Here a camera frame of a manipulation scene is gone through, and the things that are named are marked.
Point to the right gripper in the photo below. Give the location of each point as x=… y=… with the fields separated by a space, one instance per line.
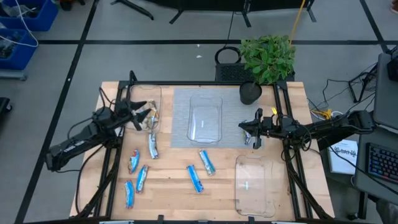
x=267 y=127

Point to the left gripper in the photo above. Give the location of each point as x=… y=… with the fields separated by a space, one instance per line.
x=124 y=112

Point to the blue green granola bar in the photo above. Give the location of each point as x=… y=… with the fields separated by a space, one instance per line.
x=247 y=139
x=207 y=162
x=153 y=146

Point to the blue red granola bar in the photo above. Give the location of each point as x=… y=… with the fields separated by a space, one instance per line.
x=133 y=161
x=142 y=179
x=129 y=194

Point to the clear plastic bin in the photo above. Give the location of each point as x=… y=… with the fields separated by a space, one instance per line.
x=146 y=90
x=255 y=186
x=205 y=124

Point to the white green snack bag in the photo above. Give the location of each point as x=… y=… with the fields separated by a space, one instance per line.
x=195 y=179

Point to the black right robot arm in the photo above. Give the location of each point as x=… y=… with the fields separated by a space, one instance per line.
x=326 y=130

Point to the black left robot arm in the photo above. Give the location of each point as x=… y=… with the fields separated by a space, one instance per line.
x=77 y=146

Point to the yellow tag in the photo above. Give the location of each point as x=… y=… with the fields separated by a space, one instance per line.
x=274 y=110

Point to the grey woven placemat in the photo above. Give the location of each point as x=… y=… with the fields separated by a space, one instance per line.
x=180 y=124

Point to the black mesh box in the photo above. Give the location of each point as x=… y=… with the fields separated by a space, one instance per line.
x=230 y=73

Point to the yellow power plug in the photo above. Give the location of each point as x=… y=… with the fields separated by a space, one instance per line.
x=320 y=114

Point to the potted green plant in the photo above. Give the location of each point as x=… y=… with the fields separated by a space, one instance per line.
x=267 y=56

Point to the black clamp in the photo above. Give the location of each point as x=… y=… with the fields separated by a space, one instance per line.
x=251 y=220
x=160 y=219

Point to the white paper sheet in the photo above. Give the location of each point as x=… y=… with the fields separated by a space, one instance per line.
x=342 y=158

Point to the blue storage bin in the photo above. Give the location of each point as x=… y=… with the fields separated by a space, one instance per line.
x=43 y=15
x=21 y=53

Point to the grey dolly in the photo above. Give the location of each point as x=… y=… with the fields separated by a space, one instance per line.
x=12 y=75

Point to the grey desk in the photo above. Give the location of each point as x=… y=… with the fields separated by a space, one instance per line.
x=384 y=93
x=382 y=137

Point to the black floor equipment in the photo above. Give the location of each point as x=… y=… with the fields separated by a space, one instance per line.
x=3 y=107

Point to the black keyboard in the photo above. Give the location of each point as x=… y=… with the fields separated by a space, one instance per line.
x=384 y=163

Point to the black computer monitor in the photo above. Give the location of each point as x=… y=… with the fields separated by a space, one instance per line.
x=393 y=65

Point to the person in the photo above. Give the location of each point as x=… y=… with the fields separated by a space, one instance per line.
x=387 y=213
x=395 y=6

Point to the black loop bracket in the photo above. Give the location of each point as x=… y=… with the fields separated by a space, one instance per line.
x=133 y=76

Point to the black aluminium frame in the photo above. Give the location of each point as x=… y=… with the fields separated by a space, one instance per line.
x=199 y=83

